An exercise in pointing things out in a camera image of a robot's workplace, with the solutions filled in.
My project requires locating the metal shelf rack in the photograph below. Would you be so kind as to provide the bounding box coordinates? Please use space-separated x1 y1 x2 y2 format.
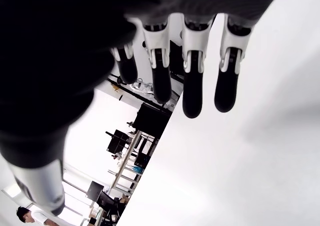
107 130 159 196

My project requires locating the black box cabinet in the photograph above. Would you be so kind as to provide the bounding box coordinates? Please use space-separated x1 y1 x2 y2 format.
133 102 174 139

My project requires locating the black monitor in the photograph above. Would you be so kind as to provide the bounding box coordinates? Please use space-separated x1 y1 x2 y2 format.
85 180 105 202

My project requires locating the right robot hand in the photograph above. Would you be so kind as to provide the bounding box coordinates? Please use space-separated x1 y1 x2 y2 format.
0 0 287 216

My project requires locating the person in white shirt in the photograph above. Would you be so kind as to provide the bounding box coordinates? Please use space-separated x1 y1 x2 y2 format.
16 205 61 226

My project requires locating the black open crate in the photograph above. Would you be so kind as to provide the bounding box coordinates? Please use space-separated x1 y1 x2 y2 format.
105 129 133 155

